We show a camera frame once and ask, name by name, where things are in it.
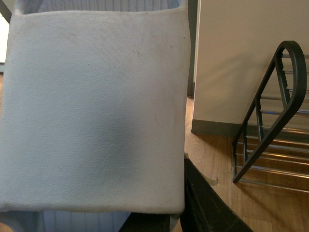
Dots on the light blue slipper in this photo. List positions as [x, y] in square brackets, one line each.
[92, 112]

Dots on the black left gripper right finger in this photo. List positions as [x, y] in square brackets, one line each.
[204, 210]

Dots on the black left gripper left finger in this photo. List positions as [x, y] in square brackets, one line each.
[140, 222]

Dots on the black metal shoe rack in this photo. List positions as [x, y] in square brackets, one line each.
[291, 100]

